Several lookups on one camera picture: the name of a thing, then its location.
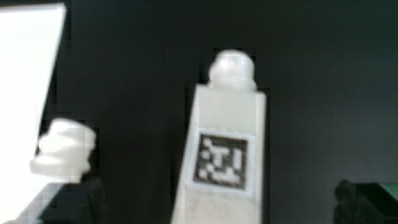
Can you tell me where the white square tabletop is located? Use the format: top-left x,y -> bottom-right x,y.
0,3 -> 65,224

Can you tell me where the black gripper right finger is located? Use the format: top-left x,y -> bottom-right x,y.
332,180 -> 398,224

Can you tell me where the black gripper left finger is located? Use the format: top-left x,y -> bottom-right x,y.
16,176 -> 108,224

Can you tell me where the white table leg with tag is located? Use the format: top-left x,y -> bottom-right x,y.
170,50 -> 266,224

